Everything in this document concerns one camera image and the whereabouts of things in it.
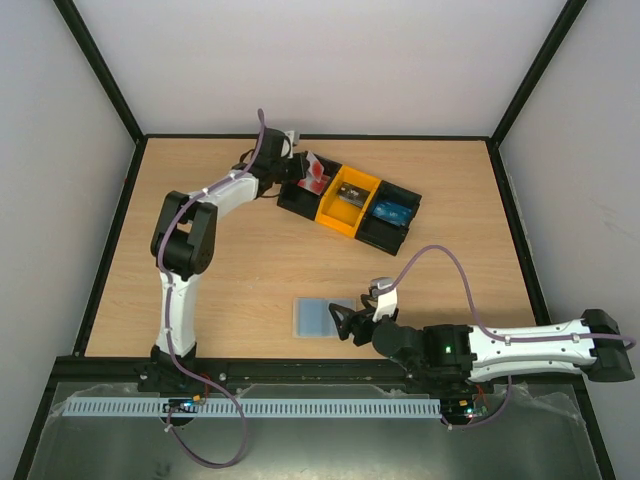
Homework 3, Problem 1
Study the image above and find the black bin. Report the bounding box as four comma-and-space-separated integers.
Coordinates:
277, 154, 342, 221
355, 181, 422, 256

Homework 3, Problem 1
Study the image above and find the beige card holder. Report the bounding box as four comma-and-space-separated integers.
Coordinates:
293, 297, 355, 338

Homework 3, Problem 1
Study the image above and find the yellow bin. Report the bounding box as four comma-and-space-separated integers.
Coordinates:
315, 165, 381, 238

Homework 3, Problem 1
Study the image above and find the blue card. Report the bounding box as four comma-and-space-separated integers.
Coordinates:
372, 200, 412, 226

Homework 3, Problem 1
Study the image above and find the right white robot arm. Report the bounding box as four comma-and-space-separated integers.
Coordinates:
328, 301, 635, 392

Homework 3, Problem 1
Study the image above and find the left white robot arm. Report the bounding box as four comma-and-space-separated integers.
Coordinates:
150, 126, 308, 370

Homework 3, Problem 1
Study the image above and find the red white card in bin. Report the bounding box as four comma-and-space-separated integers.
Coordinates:
297, 175, 329, 195

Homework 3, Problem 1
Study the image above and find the dark card in bin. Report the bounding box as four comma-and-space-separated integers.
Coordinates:
338, 183, 370, 208

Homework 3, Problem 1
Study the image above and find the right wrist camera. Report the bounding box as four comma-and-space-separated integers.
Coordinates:
370, 277, 398, 323

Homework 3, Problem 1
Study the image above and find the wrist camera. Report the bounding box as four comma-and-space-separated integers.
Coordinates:
285, 130, 300, 147
370, 277, 398, 323

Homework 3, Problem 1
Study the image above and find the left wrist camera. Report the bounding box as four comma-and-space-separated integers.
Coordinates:
285, 130, 300, 147

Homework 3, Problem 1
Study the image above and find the grey slotted cable duct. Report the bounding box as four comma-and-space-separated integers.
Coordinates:
61, 397, 441, 419

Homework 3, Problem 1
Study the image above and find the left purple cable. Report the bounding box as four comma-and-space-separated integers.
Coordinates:
154, 108, 271, 468

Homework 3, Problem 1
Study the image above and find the black aluminium frame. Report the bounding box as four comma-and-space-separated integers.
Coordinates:
0, 0, 640, 480

